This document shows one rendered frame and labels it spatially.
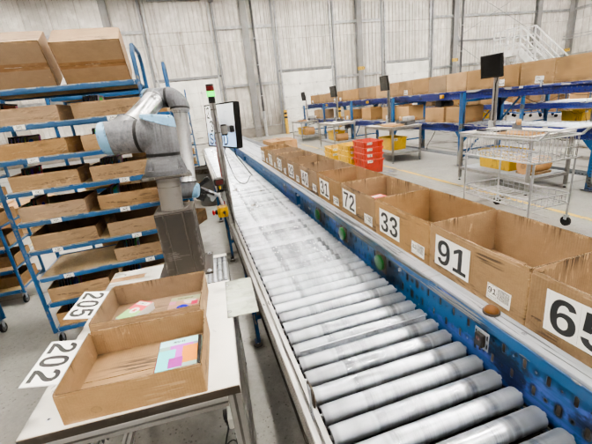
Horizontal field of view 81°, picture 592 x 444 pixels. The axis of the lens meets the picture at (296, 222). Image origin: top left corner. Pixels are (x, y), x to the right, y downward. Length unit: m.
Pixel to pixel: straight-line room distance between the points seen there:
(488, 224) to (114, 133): 1.58
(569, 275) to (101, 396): 1.27
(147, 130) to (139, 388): 1.05
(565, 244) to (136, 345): 1.43
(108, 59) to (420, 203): 2.09
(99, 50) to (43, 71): 0.37
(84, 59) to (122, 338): 1.87
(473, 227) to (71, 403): 1.37
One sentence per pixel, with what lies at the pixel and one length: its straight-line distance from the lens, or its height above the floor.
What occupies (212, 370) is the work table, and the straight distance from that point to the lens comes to 1.18.
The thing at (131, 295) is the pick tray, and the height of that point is 0.79.
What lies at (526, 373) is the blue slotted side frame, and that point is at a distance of 1.14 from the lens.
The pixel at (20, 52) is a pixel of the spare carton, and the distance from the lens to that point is 2.79.
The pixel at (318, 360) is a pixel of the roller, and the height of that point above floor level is 0.74.
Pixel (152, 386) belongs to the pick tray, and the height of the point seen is 0.81.
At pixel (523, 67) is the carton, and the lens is 7.07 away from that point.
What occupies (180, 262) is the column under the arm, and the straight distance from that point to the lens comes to 1.78.
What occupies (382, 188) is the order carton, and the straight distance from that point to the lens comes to 2.08.
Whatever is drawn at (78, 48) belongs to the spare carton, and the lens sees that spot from 2.70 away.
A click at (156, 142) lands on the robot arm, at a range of 1.68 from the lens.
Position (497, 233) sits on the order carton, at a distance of 1.50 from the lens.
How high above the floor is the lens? 1.50
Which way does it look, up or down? 19 degrees down
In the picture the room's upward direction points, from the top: 6 degrees counter-clockwise
